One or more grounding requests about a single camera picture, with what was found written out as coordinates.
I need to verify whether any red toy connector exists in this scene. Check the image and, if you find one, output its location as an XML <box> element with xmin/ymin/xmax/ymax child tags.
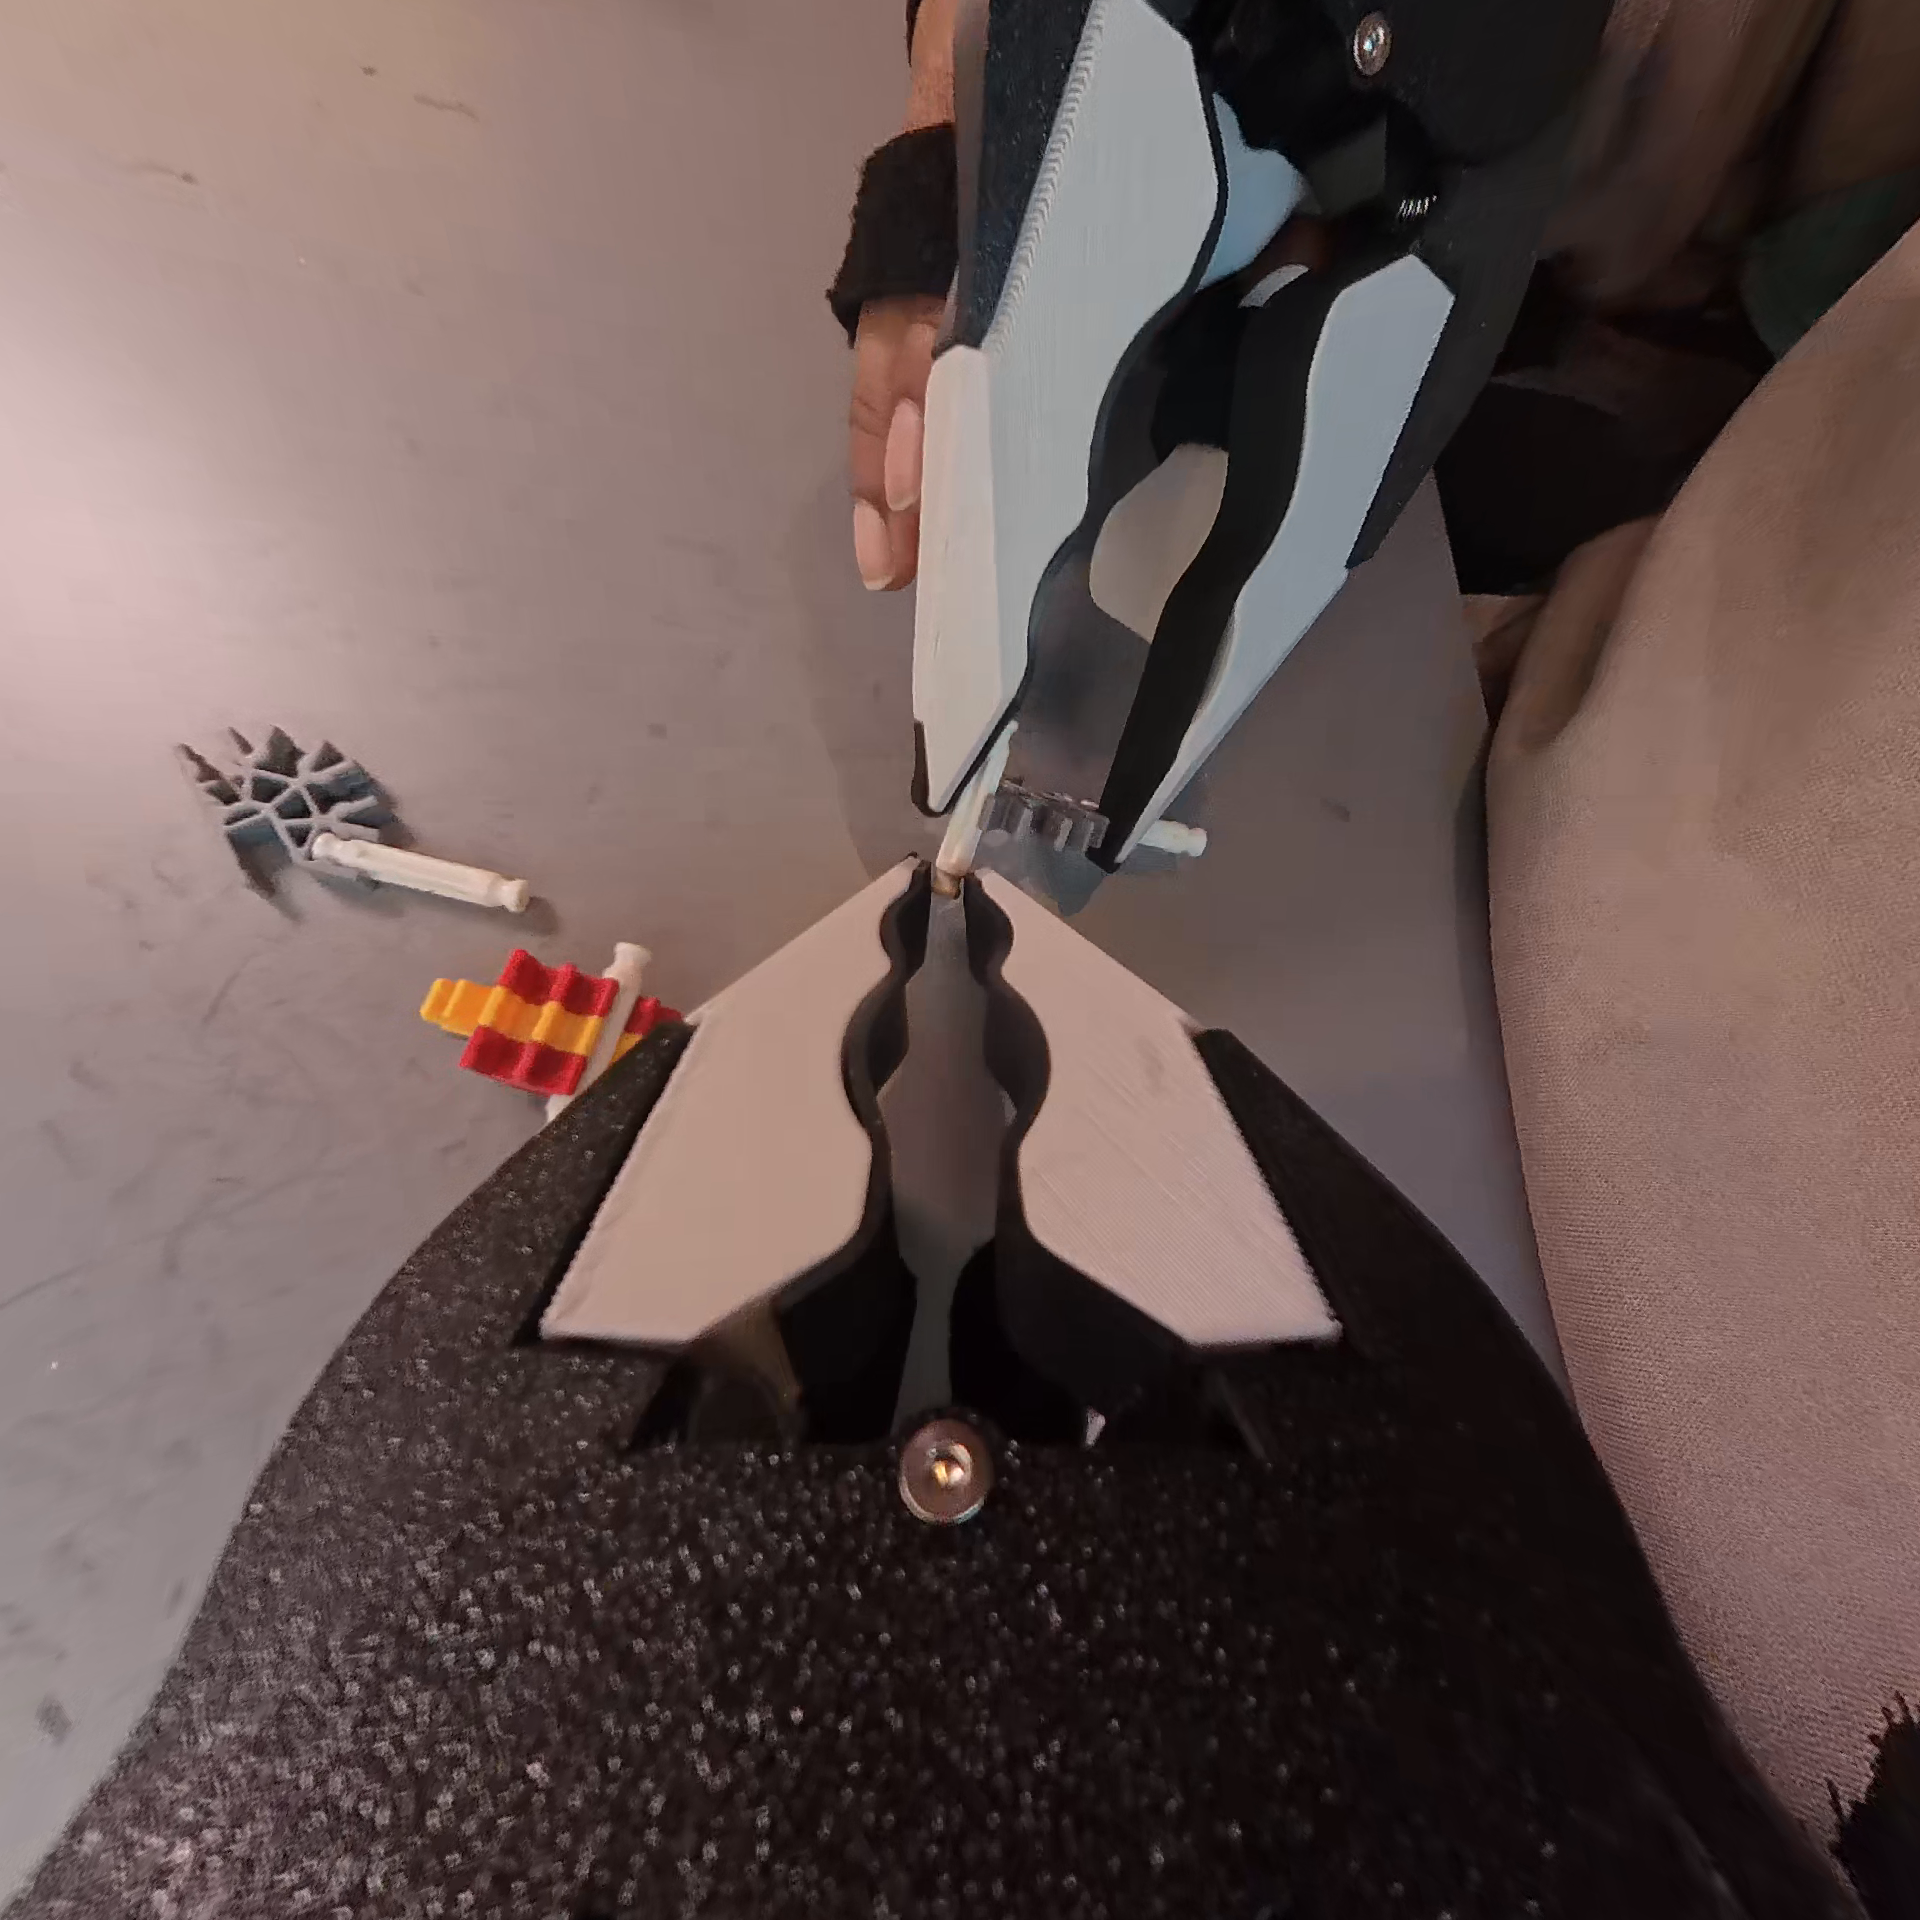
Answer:
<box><xmin>495</xmin><ymin>949</ymin><xmax>639</xmax><ymax>1021</ymax></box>
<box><xmin>456</xmin><ymin>997</ymin><xmax>683</xmax><ymax>1092</ymax></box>

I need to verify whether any person's right forearm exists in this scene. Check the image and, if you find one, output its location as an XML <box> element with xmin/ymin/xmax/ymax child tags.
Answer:
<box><xmin>1545</xmin><ymin>0</ymin><xmax>1920</xmax><ymax>303</ymax></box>

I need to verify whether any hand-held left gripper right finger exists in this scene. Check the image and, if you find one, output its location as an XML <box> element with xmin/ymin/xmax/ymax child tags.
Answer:
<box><xmin>956</xmin><ymin>873</ymin><xmax>1345</xmax><ymax>1433</ymax></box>

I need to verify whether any grey toy connector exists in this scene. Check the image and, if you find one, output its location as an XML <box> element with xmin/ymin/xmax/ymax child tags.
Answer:
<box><xmin>982</xmin><ymin>777</ymin><xmax>1120</xmax><ymax>916</ymax></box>
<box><xmin>175</xmin><ymin>728</ymin><xmax>376</xmax><ymax>887</ymax></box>

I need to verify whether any person's right hand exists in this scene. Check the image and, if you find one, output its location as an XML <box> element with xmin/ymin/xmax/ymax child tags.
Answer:
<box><xmin>844</xmin><ymin>0</ymin><xmax>994</xmax><ymax>593</ymax></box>

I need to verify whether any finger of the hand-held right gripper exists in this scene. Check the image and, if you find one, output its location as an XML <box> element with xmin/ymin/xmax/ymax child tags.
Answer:
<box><xmin>1098</xmin><ymin>252</ymin><xmax>1459</xmax><ymax>876</ymax></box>
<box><xmin>912</xmin><ymin>0</ymin><xmax>1235</xmax><ymax>822</ymax></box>

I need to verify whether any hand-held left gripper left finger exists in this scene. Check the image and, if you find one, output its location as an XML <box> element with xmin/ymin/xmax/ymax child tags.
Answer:
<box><xmin>539</xmin><ymin>855</ymin><xmax>934</xmax><ymax>1439</ymax></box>

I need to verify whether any person's beige sweater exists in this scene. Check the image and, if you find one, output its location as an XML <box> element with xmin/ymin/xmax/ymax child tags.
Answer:
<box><xmin>1485</xmin><ymin>227</ymin><xmax>1920</xmax><ymax>1920</ymax></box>

